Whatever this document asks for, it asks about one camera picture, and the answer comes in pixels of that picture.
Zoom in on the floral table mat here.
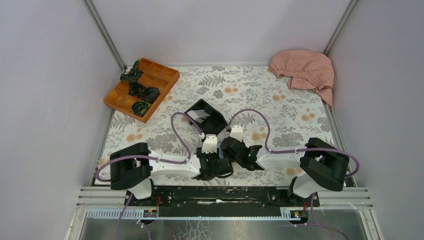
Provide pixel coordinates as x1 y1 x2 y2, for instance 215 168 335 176
99 66 335 165

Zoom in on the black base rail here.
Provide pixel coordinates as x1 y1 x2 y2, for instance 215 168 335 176
124 186 320 218

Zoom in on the black rolled sock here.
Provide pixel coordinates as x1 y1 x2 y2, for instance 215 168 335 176
139 87 161 104

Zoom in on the green patterned rolled sock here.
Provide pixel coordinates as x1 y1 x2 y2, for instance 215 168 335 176
130 100 152 117

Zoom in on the pink cloth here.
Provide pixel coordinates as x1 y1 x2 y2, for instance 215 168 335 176
268 49 335 108

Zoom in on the white card stack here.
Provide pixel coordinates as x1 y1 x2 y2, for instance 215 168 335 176
186 109 210 120

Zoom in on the orange compartment tray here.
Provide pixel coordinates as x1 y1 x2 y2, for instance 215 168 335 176
103 58 180 123

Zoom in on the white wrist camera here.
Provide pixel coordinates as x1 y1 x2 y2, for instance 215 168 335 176
199 133 218 154
226 125 244 142

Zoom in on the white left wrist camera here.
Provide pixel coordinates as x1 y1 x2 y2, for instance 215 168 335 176
199 133 218 154

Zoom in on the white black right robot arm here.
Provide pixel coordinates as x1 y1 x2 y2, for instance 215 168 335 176
220 137 351 206

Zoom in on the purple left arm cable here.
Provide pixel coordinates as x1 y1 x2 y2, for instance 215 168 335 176
95 111 205 240

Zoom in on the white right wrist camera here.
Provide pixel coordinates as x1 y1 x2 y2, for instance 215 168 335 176
226 125 244 142

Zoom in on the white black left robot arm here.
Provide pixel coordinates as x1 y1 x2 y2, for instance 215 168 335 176
110 142 234 206

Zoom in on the black plastic card box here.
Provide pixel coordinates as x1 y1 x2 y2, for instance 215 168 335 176
184 99 228 135

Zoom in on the dark patterned rolled sock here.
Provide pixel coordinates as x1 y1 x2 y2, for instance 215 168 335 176
119 59 144 83

